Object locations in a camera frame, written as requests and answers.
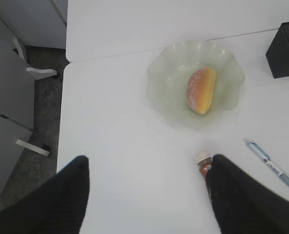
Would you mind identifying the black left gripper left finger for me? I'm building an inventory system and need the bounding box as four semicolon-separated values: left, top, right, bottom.
0;156;90;234

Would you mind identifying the blue grey click pen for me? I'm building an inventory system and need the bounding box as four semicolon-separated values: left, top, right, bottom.
244;139;289;187

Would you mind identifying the black mesh pen holder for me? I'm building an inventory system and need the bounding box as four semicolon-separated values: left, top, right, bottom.
266;22;289;78

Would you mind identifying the grey cabinet with handles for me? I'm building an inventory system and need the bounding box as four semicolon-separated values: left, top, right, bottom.
0;0;68;210

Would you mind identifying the golden bread roll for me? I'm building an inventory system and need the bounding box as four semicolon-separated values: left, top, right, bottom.
186;67;217;115

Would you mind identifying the pale green wavy plate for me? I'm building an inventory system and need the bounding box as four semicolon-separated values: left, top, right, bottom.
147;40;245;129

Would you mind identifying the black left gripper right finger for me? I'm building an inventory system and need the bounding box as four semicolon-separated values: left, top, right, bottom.
205;155;289;234

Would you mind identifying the brown Nescafe coffee bottle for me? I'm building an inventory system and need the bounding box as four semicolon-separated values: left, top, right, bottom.
195;151;212;190

